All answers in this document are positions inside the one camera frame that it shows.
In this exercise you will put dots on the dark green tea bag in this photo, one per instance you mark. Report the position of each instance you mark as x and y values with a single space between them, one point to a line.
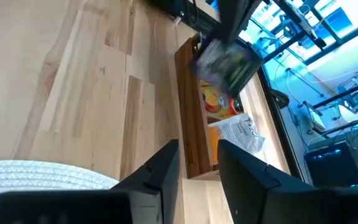
228 68

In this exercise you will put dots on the white round woven placemat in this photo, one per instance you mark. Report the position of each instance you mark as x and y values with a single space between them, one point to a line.
42 175

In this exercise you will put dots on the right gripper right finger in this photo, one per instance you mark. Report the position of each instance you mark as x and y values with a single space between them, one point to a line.
250 193

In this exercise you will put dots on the orange fruit tea bag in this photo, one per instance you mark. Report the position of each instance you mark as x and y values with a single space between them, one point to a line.
219 102

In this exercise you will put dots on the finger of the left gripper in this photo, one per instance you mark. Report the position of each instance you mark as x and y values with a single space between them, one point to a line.
238 18

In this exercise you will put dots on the white printed tea pouch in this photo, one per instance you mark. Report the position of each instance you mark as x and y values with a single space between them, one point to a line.
238 130

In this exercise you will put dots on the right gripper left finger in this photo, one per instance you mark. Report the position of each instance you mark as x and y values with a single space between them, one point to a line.
163 186

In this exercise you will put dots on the wooden tea organizer box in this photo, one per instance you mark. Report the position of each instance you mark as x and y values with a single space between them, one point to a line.
191 124

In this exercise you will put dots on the black computer tower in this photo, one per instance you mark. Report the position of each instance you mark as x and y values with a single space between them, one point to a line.
334 168

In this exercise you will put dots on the yellow tea bag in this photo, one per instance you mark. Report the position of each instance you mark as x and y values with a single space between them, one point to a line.
213 146

